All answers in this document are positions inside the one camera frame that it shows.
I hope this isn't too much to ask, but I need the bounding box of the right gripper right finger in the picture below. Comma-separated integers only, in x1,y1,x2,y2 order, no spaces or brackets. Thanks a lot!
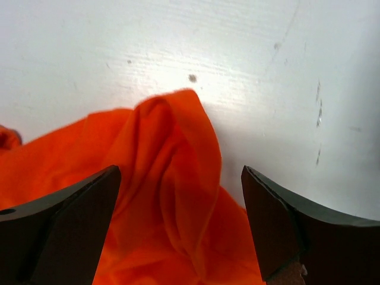
241,166,379,284

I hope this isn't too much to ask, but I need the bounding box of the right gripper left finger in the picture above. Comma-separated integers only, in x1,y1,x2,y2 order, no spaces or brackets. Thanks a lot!
1,166,121,285

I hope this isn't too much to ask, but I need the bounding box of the orange t shirt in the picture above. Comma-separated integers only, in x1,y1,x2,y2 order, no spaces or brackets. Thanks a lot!
1,89,262,284

